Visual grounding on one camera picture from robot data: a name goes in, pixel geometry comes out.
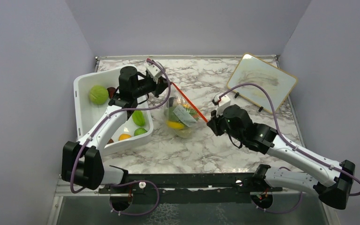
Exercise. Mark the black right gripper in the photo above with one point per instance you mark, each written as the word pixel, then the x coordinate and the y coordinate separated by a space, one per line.
pixel 214 122

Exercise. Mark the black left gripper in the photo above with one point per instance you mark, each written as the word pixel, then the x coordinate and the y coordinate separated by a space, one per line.
pixel 162 83

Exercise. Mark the dark brown avocado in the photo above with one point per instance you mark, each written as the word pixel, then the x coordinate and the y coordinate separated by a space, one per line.
pixel 172 101

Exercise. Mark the green cabbage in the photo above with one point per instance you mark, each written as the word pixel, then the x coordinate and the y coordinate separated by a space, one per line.
pixel 186 132
pixel 98 95

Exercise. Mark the green leafy vegetable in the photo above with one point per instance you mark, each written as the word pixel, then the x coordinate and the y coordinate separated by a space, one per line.
pixel 183 113

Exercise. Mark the clear zip bag orange zipper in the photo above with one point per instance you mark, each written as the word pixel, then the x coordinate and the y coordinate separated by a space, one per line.
pixel 177 92

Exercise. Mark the yellow banana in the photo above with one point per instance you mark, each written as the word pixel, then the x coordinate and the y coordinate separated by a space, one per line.
pixel 175 125

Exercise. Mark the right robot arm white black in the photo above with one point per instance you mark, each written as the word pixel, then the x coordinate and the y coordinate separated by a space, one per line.
pixel 328 179

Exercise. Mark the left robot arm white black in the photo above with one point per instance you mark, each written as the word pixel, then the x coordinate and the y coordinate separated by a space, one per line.
pixel 82 164

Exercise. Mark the dark red vegetable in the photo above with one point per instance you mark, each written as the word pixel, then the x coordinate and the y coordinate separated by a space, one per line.
pixel 111 91

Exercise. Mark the green lime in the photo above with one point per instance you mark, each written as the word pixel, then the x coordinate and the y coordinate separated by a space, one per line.
pixel 140 131

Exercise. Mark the small orange fruit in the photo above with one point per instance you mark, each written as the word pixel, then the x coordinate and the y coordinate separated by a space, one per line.
pixel 124 137

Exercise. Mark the white plastic bin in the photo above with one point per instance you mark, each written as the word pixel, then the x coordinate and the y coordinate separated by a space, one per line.
pixel 88 114

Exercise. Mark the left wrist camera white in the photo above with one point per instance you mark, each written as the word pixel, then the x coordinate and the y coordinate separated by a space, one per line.
pixel 155 70

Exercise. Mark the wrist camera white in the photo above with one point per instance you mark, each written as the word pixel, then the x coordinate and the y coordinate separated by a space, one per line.
pixel 221 102
pixel 155 70

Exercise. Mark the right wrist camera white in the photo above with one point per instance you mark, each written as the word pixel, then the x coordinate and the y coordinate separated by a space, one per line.
pixel 221 102

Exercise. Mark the black mounting rail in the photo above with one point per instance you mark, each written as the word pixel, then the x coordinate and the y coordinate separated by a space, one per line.
pixel 188 188

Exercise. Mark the whiteboard with wooden frame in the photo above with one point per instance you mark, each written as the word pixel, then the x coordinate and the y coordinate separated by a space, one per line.
pixel 276 82

